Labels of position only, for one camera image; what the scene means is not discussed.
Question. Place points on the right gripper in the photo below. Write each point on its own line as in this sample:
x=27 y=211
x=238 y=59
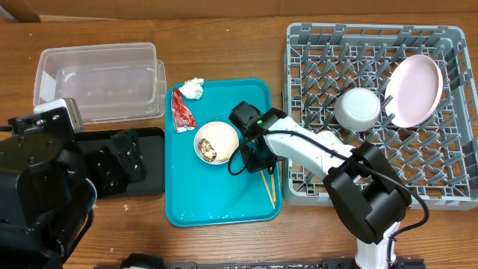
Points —
x=255 y=161

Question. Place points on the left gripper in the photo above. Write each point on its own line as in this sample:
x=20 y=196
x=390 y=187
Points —
x=116 y=178

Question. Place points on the white round bowl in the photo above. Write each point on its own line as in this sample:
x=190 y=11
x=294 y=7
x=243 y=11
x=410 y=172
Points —
x=357 y=110

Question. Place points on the pink round plate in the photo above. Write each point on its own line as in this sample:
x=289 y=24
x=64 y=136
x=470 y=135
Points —
x=414 y=90

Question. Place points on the white paper cup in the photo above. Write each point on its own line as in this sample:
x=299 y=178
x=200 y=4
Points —
x=329 y=138

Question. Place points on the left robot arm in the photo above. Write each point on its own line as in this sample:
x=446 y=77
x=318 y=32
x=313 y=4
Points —
x=49 y=187

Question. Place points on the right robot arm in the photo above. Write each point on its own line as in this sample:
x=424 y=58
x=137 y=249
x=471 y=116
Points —
x=364 y=189

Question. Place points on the grey dishwasher rack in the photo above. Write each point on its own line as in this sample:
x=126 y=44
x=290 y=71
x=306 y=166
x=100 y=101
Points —
x=436 y=159

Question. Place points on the small bowl with food scraps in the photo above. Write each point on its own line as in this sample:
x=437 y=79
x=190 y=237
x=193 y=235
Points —
x=215 y=142

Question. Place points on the black rectangular tray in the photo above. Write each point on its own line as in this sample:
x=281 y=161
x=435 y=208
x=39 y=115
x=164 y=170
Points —
x=151 y=146

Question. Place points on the teal serving tray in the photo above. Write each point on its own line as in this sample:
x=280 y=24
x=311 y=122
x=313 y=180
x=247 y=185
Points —
x=201 y=194

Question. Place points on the red foil snack wrapper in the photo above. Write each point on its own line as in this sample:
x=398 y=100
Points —
x=183 y=120

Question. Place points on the clear plastic storage bin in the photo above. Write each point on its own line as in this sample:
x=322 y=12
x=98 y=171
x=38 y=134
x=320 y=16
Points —
x=110 y=83

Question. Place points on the crumpled white napkin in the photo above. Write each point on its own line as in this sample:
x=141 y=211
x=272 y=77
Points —
x=192 y=89

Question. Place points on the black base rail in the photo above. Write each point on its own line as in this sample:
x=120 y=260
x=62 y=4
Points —
x=146 y=261

